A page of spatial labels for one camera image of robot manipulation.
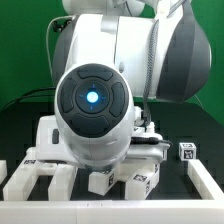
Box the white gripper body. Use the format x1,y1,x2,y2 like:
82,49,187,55
36,115,72,163

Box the white chair back frame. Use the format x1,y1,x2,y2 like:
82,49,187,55
3,147,77,201

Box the white chair seat part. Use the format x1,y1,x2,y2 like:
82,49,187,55
116,161,160,182

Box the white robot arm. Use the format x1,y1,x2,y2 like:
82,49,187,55
36,0,211,170

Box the white block at left edge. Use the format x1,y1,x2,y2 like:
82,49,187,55
0,160,7,184

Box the white small cube right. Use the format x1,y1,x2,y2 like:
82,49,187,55
179,142,197,161

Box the white obstacle fence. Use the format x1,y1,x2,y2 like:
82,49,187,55
0,160,224,224

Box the black cables on table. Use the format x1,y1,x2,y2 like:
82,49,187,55
0,86,57,113

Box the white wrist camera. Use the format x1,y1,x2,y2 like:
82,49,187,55
126,133,172,163

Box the white camera cable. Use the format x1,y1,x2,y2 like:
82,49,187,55
45,15,76,88

